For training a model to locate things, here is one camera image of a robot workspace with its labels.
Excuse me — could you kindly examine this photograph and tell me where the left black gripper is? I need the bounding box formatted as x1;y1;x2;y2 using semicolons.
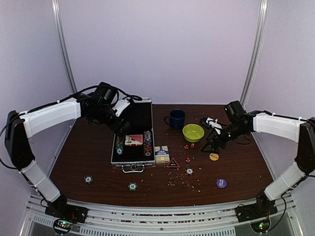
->
90;104;131;137

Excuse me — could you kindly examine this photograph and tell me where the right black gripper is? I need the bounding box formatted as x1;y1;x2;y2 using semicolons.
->
201;122;247;154

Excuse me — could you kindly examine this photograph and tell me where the red white card deck box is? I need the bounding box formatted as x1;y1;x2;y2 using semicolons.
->
125;134;143;146

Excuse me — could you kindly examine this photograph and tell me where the silver aluminium poker case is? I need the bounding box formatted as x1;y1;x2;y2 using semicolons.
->
111;97;156;174

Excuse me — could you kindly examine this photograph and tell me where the black red triangle all-in button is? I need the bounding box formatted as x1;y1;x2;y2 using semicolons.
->
166;158;181;169

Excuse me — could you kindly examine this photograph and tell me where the blue gold card deck box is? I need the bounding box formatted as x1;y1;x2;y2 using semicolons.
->
155;146;170;164

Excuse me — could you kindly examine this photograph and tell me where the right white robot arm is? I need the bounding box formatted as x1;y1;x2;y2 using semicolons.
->
199;111;315;217

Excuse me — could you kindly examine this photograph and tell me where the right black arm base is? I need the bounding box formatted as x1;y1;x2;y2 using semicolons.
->
235;192;278;222

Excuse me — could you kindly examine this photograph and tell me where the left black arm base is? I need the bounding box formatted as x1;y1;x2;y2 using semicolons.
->
45;199;88;223

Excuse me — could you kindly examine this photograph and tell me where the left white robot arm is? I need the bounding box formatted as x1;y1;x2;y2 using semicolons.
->
3;82;139;218

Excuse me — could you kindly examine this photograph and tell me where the yellow round button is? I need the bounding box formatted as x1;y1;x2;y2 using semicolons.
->
209;153;219;161

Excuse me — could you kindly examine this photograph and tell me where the green chip stack in case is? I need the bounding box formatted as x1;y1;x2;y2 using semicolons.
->
115;136;124;155

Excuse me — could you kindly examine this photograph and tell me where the lime green bowl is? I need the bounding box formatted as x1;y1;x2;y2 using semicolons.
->
182;124;205;143

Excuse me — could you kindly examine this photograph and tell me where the black red poker chip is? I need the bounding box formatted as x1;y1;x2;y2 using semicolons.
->
185;168;194;176

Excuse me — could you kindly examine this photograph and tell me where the purple round button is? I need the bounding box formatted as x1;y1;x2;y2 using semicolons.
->
216;178;227;188

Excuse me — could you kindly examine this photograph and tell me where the dark blue mug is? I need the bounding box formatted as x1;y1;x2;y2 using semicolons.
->
163;109;186;130

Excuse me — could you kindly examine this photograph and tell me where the green poker chip middle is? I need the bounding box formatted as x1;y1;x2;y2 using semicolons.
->
128;182;138;191

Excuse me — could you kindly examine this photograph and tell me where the green poker chip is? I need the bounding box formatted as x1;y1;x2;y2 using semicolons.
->
128;182;138;191
84;176;93;184

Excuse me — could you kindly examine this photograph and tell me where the green poker chip left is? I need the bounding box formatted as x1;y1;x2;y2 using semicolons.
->
84;176;93;184

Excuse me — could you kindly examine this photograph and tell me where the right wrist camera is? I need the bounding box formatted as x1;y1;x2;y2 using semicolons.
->
224;100;246;123

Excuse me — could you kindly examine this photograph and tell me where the left aluminium frame post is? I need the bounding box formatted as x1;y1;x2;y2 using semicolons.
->
51;0;78;93

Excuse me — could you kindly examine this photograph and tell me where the aluminium frame post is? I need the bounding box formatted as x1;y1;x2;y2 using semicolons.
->
240;0;270;107
51;0;78;93

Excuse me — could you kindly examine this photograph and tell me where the right aluminium frame post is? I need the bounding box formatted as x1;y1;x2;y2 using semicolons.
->
240;0;270;107

